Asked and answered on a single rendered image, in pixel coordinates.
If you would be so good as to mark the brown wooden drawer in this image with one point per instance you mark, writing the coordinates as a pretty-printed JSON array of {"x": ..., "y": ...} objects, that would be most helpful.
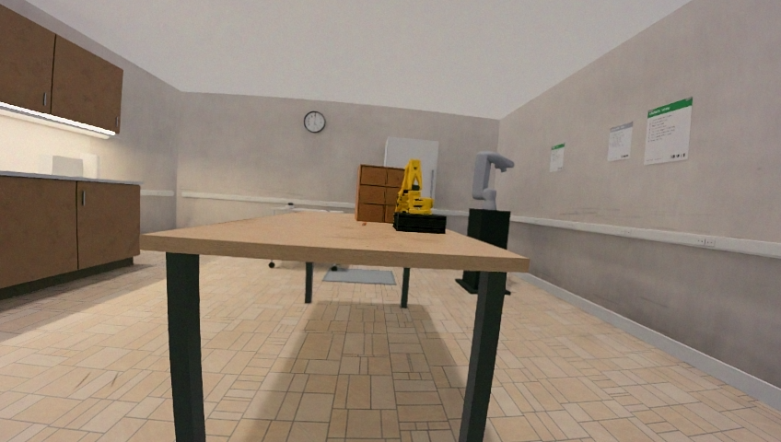
[
  {"x": 388, "y": 215},
  {"x": 391, "y": 195},
  {"x": 393, "y": 178},
  {"x": 371, "y": 194},
  {"x": 370, "y": 212},
  {"x": 373, "y": 175}
]

